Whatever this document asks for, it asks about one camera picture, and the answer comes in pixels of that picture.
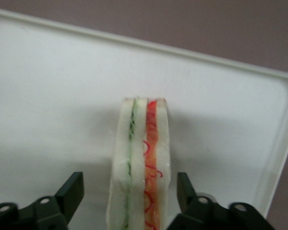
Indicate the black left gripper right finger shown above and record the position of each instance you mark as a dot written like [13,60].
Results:
[196,213]

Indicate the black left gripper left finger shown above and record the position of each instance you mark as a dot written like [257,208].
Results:
[62,206]

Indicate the brown table mat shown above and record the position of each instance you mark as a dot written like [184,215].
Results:
[206,21]

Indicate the triangle sandwich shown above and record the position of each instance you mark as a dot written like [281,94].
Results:
[139,167]

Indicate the cream plastic tray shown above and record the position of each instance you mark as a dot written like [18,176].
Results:
[62,95]

